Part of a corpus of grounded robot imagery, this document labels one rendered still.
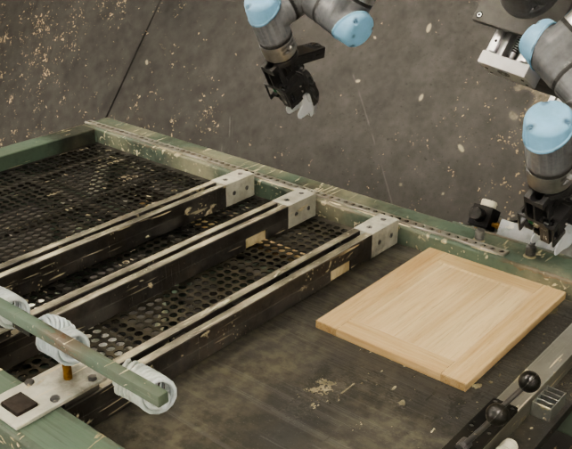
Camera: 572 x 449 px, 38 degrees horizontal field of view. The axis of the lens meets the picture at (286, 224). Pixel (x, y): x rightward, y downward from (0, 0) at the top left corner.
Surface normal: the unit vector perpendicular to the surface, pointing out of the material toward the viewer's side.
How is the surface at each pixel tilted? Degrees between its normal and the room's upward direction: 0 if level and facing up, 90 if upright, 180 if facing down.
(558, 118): 28
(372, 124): 0
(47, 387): 60
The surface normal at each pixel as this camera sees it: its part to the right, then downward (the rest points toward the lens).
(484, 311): 0.01, -0.91
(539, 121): -0.26, -0.58
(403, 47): -0.54, -0.18
